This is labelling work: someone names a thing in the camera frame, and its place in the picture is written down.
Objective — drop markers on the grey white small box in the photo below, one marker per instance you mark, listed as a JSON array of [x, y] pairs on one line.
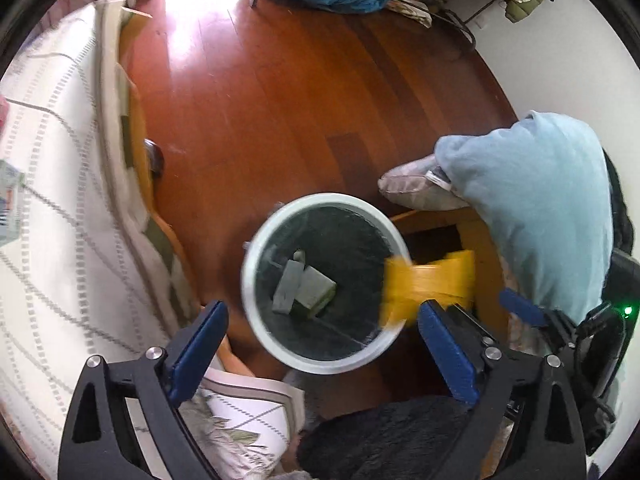
[[287, 285]]

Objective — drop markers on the printed paper packet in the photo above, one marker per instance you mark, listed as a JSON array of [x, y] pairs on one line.
[[9, 205]]

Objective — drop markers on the light blue pants leg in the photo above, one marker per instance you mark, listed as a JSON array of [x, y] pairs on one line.
[[535, 200]]

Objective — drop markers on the black fuzzy slipper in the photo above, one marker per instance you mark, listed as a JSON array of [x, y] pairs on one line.
[[395, 440]]

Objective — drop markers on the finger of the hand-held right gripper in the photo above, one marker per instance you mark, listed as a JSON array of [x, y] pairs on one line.
[[520, 305]]

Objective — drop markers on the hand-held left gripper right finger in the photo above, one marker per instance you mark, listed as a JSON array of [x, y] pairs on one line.
[[447, 355]]

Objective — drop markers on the white floral cloth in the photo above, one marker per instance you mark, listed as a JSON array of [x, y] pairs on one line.
[[240, 420]]

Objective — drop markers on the white trash bin black liner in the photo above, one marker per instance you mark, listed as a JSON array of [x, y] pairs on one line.
[[325, 280]]

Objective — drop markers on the grey slipper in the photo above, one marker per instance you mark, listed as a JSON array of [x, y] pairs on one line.
[[415, 185]]

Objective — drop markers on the dark round bed foot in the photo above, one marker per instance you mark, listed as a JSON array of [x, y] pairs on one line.
[[154, 156]]

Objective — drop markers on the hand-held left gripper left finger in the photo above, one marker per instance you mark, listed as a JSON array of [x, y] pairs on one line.
[[197, 352]]

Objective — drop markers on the yellow packet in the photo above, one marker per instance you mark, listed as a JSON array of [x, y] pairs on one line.
[[425, 287]]

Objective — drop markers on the green-white sponge in bin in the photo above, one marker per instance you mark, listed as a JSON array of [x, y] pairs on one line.
[[317, 292]]

